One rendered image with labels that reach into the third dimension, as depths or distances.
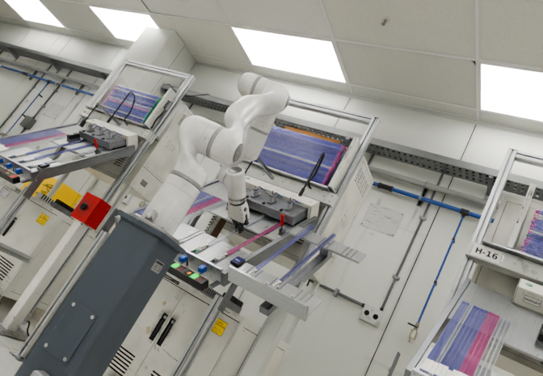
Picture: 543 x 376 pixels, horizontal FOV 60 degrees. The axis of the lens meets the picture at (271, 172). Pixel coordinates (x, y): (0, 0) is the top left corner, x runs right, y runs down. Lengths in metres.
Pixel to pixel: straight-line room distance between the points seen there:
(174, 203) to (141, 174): 1.89
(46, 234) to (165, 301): 1.03
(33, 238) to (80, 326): 1.73
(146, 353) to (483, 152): 3.02
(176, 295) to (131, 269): 0.93
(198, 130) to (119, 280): 0.54
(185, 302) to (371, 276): 1.87
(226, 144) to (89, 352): 0.74
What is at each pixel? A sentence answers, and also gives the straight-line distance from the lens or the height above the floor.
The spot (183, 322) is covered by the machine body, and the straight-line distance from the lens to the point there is 2.31.
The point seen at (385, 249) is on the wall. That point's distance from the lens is 3.87.
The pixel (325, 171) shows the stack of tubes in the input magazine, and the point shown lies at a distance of 2.49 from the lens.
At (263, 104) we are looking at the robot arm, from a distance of 1.81.
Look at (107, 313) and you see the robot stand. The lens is 1.47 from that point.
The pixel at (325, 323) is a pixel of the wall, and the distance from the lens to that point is 3.80.
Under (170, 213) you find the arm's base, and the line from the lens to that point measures 1.52.
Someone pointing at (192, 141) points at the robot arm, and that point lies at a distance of 1.60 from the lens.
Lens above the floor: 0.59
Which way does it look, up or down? 17 degrees up
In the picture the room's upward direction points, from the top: 30 degrees clockwise
